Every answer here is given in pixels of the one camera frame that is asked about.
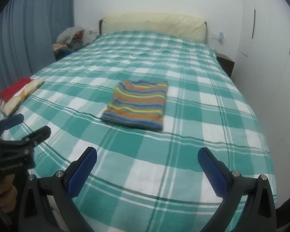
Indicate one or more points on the cream padded headboard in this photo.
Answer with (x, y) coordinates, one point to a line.
(154, 24)

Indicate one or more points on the cream patterned folded cloth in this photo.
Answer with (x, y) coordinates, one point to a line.
(21, 100)

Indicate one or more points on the blue curtain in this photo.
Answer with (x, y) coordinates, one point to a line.
(33, 29)

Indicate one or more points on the bed with green plaid blanket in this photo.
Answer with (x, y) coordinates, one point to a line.
(195, 125)

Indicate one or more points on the person's left hand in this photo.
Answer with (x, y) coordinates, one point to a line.
(6, 189)

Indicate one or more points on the striped knit sweater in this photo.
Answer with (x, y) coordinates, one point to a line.
(137, 104)

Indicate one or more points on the white wardrobe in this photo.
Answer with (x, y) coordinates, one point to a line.
(268, 65)

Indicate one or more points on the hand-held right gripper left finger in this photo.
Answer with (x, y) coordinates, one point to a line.
(83, 171)

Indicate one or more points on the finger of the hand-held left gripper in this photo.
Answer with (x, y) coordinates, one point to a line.
(38, 135)
(14, 120)

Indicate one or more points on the small white wall outlet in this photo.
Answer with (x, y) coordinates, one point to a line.
(93, 32)

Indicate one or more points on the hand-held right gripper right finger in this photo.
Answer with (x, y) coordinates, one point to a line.
(212, 171)

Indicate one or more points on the dark wooden nightstand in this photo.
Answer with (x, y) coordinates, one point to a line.
(226, 62)

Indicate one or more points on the wall socket with blue plug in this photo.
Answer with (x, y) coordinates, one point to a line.
(218, 36)

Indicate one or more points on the pile of mixed clothes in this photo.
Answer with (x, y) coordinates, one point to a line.
(67, 36)

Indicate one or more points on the red folded cloth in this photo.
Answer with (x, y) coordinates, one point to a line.
(14, 89)

